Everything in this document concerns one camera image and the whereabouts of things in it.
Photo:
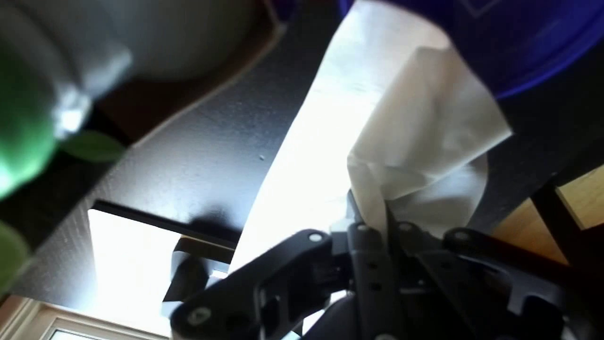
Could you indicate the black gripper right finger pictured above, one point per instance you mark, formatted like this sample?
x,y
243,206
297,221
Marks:
x,y
471,286

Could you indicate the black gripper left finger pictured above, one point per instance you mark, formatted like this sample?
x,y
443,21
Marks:
x,y
265,299

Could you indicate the white paper napkin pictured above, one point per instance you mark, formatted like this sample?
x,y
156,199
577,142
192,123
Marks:
x,y
394,121

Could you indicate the black wooden chair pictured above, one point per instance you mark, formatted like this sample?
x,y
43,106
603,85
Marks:
x,y
562,221

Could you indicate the clear bottle green cap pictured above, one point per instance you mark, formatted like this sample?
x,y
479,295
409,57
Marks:
x,y
56,59

